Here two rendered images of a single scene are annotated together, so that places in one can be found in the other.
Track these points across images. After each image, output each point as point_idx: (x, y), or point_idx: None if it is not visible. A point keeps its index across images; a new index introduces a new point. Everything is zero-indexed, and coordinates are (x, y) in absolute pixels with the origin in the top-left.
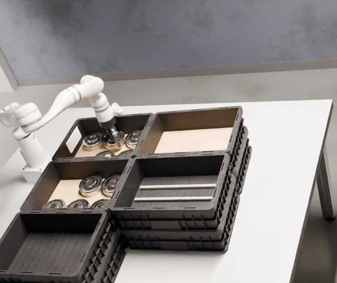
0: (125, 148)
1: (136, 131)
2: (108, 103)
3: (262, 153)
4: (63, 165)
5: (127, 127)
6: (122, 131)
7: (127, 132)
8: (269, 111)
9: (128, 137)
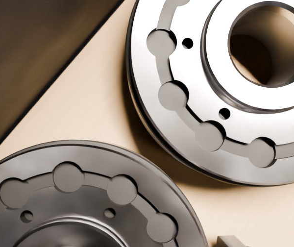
0: (250, 209)
1: (180, 11)
2: None
3: None
4: None
5: (19, 70)
6: (34, 153)
7: (29, 94)
8: None
9: (198, 130)
